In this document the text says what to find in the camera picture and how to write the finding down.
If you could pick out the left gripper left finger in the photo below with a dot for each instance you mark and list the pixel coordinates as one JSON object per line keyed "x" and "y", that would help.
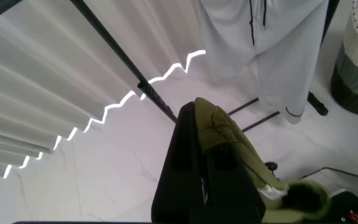
{"x": 179, "y": 174}

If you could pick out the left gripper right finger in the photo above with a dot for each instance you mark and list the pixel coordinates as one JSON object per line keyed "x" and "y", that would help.
{"x": 232, "y": 193}

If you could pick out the green garment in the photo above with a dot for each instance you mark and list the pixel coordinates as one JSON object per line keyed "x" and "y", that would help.
{"x": 219, "y": 127}

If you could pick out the pale grey shorts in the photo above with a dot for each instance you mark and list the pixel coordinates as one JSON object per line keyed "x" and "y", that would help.
{"x": 284, "y": 62}

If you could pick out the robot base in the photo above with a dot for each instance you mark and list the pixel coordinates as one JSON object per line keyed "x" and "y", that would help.
{"x": 353, "y": 202}

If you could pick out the black clothes rack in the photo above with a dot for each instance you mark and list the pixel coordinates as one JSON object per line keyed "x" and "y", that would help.
{"x": 117, "y": 49}

